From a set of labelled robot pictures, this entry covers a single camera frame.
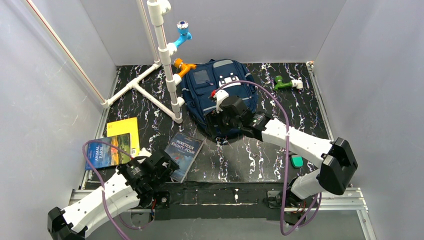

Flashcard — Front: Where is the navy blue student backpack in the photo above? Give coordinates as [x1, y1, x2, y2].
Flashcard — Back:
[174, 59, 258, 139]

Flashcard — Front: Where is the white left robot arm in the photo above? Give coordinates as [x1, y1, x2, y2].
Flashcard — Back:
[47, 150, 180, 240]

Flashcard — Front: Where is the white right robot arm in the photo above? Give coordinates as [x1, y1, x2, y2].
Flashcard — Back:
[205, 91, 358, 202]

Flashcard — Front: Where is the Nineteen Eighty-Four book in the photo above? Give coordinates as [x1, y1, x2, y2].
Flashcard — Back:
[164, 132, 204, 183]

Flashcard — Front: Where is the green tap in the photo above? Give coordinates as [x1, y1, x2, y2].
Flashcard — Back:
[274, 75, 293, 91]

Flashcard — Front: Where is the Animal Farm book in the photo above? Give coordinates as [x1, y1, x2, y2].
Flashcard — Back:
[86, 133, 132, 169]

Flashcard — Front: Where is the yellow book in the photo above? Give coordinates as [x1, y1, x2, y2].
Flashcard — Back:
[106, 117, 140, 157]

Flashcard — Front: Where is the orange tap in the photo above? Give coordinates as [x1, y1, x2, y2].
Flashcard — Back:
[173, 58, 197, 78]

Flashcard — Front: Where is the green eraser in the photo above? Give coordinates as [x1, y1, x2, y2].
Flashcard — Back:
[290, 154, 304, 168]

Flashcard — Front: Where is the blue tap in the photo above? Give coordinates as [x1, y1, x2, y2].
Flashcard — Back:
[173, 20, 193, 49]

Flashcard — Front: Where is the white PVC pipe stand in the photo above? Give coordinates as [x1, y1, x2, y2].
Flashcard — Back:
[102, 0, 185, 124]

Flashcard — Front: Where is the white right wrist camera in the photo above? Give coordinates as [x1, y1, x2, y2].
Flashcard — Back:
[209, 89, 229, 113]

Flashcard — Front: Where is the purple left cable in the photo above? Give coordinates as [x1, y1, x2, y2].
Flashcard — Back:
[82, 139, 157, 240]

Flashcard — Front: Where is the purple cable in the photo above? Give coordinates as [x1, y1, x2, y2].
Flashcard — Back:
[215, 80, 322, 237]
[82, 139, 157, 240]

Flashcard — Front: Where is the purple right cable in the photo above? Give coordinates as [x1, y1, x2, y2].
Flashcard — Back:
[215, 80, 322, 237]

